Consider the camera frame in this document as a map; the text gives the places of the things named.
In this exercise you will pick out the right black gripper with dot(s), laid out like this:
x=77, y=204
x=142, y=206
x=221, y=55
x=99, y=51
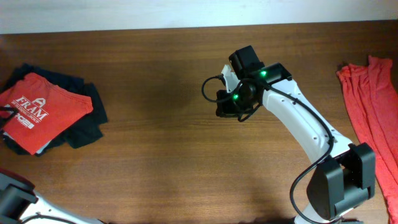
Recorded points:
x=224, y=109

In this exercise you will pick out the orange soccer t-shirt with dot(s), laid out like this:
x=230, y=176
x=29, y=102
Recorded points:
x=44, y=111

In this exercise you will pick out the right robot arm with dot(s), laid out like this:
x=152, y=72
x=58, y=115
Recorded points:
x=343, y=174

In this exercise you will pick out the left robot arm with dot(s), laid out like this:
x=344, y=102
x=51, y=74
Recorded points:
x=20, y=203

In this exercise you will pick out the grey folded t-shirt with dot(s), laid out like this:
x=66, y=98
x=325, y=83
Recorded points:
x=37, y=152

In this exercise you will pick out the red ribbed garment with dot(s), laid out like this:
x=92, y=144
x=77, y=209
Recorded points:
x=371, y=103

